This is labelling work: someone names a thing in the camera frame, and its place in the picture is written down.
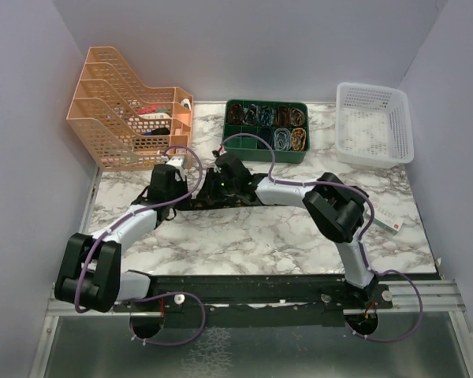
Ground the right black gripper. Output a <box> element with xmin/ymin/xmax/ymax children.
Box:
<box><xmin>196</xmin><ymin>168</ymin><xmax>239</xmax><ymax>201</ymax></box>

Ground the black floral necktie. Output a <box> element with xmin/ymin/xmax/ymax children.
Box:
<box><xmin>174</xmin><ymin>197</ymin><xmax>264</xmax><ymax>212</ymax></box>

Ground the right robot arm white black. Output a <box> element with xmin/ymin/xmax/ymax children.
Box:
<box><xmin>196</xmin><ymin>153</ymin><xmax>378</xmax><ymax>308</ymax></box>

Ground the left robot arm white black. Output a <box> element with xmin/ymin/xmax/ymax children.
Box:
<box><xmin>54</xmin><ymin>162</ymin><xmax>191</xmax><ymax>313</ymax></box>

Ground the orange plastic file organizer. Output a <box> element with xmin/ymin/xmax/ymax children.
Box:
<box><xmin>67</xmin><ymin>46</ymin><xmax>193</xmax><ymax>172</ymax></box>

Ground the green compartment tray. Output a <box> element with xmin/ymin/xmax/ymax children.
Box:
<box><xmin>222</xmin><ymin>99</ymin><xmax>310</xmax><ymax>164</ymax></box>

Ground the white plastic basket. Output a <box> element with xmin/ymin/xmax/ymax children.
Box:
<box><xmin>335</xmin><ymin>82</ymin><xmax>414</xmax><ymax>169</ymax></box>

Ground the small white red box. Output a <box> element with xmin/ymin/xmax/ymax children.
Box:
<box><xmin>373</xmin><ymin>202</ymin><xmax>404</xmax><ymax>235</ymax></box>

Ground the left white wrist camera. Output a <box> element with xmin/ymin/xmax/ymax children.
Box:
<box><xmin>162</xmin><ymin>155</ymin><xmax>186</xmax><ymax>171</ymax></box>

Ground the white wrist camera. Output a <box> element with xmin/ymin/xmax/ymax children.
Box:
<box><xmin>211</xmin><ymin>150</ymin><xmax>226</xmax><ymax>174</ymax></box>
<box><xmin>162</xmin><ymin>155</ymin><xmax>186</xmax><ymax>171</ymax></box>

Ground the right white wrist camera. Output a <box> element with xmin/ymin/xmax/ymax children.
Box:
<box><xmin>211</xmin><ymin>150</ymin><xmax>226</xmax><ymax>174</ymax></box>

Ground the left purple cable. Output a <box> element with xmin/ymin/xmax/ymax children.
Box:
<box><xmin>74</xmin><ymin>145</ymin><xmax>204</xmax><ymax>314</ymax></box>

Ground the purple cable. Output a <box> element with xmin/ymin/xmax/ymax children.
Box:
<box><xmin>74</xmin><ymin>145</ymin><xmax>204</xmax><ymax>314</ymax></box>
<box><xmin>220</xmin><ymin>132</ymin><xmax>379</xmax><ymax>276</ymax></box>

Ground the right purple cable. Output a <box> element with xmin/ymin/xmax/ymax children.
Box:
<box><xmin>220</xmin><ymin>132</ymin><xmax>379</xmax><ymax>276</ymax></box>

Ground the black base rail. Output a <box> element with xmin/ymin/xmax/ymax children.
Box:
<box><xmin>114</xmin><ymin>274</ymin><xmax>393</xmax><ymax>328</ymax></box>

